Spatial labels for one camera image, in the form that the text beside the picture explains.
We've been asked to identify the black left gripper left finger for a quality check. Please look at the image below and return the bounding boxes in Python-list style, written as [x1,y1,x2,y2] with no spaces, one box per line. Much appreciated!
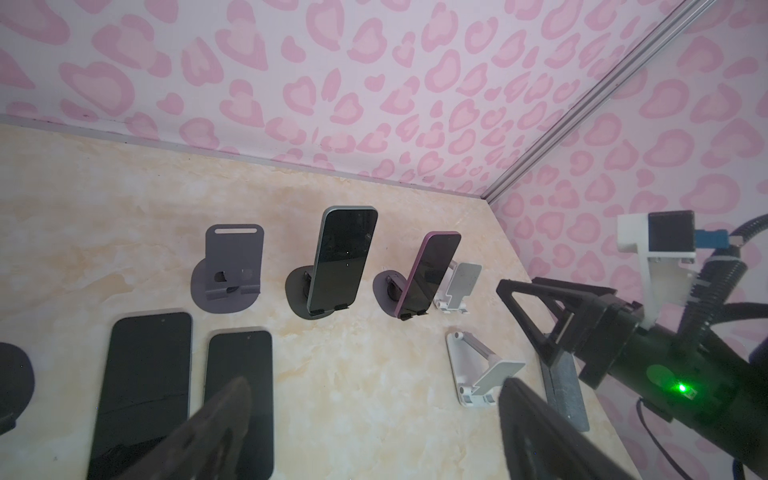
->
[119,377,251,479]

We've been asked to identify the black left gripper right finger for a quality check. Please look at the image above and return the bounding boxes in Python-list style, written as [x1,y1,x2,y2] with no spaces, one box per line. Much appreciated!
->
[499,378,630,479]

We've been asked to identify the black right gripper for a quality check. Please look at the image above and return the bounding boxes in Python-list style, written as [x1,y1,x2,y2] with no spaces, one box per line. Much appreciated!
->
[496,277,644,389]

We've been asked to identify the black phone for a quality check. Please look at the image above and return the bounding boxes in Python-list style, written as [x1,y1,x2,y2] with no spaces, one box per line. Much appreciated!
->
[87,312,192,479]
[204,330,275,479]
[307,206,378,317]
[395,231,462,321]

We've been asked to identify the white folding stand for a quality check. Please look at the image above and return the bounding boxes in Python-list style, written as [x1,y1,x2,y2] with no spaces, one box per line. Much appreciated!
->
[433,260,483,314]

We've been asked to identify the purple-grey round stand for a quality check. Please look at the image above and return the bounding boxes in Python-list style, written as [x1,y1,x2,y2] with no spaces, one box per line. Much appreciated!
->
[190,224,265,314]

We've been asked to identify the black round stand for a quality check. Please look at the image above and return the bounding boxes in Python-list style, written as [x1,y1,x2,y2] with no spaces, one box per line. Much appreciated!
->
[0,342,35,435]

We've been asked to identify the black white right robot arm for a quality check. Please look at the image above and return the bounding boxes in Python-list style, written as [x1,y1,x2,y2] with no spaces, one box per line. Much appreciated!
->
[496,278,767,478]

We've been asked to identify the dark round stand back middle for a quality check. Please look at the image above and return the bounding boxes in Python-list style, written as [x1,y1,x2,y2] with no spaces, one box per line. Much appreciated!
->
[285,265,334,320]

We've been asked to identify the grey round stand back right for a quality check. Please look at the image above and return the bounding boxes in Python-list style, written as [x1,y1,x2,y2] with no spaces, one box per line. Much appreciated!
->
[372,270,407,318]

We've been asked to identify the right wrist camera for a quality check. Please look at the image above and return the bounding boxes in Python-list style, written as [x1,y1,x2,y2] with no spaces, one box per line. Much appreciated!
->
[616,210,746,330]

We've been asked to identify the right black corrugated cable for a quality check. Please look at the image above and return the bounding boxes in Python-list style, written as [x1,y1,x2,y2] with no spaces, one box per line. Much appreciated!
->
[677,212,768,355]

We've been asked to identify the aluminium frame post right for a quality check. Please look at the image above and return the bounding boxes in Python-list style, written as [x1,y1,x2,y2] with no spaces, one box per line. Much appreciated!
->
[481,0,716,204]

